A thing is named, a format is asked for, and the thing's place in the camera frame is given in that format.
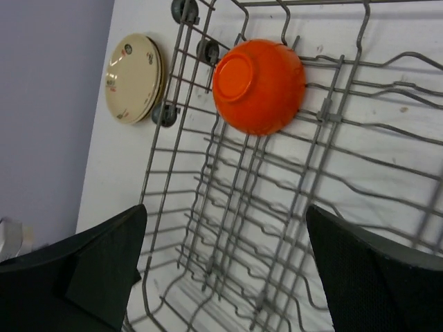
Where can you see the orange bowl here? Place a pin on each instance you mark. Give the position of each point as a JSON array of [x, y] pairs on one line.
[[259, 86]]

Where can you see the small cream plate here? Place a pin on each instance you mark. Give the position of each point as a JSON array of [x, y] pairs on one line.
[[131, 78]]

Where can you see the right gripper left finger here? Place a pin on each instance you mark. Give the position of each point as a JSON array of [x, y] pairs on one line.
[[81, 283]]

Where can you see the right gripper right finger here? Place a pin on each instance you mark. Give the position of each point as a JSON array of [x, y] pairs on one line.
[[372, 283]]

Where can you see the cream plate with flower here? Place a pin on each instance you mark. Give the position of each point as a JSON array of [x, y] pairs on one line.
[[160, 82]]

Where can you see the grey wire dish rack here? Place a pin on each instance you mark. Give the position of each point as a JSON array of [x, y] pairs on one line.
[[226, 247]]

